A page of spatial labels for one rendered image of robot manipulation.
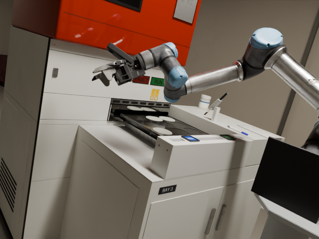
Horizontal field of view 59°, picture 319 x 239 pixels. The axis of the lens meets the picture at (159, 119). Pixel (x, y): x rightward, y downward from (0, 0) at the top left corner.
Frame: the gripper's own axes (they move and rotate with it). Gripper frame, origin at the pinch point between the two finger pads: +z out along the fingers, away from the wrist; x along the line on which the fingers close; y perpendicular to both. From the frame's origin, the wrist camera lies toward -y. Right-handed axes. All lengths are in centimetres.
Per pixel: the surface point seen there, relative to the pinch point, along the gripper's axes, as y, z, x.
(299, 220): 77, -44, -24
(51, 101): -0.9, 18.8, 31.3
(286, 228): 82, -42, -17
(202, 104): 32, -68, 69
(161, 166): 42.2, -10.1, -5.5
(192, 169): 50, -22, -1
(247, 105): 63, -178, 194
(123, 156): 34.5, 0.3, 9.8
